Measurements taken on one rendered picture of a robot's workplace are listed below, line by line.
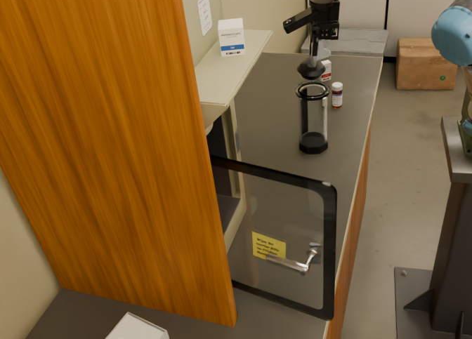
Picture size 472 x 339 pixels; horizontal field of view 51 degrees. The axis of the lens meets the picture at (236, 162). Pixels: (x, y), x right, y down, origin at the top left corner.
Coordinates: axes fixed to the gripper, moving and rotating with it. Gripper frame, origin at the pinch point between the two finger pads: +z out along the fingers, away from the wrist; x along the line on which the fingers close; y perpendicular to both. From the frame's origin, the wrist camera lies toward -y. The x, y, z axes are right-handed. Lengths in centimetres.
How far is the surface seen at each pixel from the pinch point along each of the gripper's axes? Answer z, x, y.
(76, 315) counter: 27, -69, -69
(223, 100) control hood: -32, -64, -26
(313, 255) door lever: -3, -78, -11
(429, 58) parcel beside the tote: 106, 167, 113
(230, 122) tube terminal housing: -3.1, -33.4, -26.4
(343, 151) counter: 28.0, -12.9, 9.9
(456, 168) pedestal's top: 26, -27, 42
